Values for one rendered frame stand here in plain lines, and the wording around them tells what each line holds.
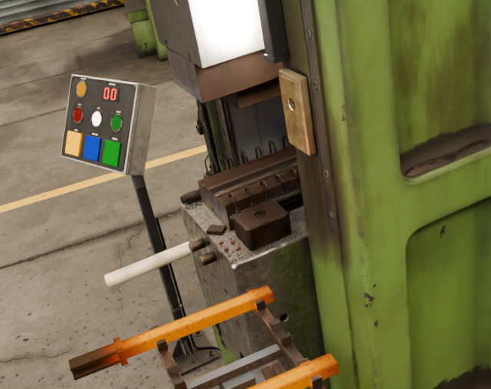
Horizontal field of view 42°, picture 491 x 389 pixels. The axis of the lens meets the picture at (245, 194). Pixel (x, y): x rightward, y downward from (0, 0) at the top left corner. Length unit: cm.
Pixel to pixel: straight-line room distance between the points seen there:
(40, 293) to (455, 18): 253
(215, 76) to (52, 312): 195
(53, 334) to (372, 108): 216
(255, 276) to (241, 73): 49
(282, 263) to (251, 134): 46
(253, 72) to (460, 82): 46
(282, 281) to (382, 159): 49
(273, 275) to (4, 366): 169
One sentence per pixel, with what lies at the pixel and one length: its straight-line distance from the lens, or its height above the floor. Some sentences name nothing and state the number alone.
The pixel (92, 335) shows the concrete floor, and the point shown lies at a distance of 295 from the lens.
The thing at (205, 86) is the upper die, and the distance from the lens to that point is 147.
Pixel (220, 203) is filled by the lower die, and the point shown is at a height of 98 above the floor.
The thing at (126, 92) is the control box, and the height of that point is 117.
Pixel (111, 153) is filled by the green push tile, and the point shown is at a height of 101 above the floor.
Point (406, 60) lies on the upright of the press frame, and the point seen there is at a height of 136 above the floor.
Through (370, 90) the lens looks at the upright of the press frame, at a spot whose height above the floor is 135.
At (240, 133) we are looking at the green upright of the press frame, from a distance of 185.
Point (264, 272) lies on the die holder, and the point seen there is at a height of 86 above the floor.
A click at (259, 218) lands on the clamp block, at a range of 154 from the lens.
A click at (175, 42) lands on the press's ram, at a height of 139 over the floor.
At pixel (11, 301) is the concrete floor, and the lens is 338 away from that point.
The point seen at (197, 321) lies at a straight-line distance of 127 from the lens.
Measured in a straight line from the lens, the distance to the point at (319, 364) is 114.
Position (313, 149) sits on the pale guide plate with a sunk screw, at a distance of 133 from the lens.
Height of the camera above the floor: 178
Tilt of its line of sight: 29 degrees down
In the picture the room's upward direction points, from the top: 11 degrees counter-clockwise
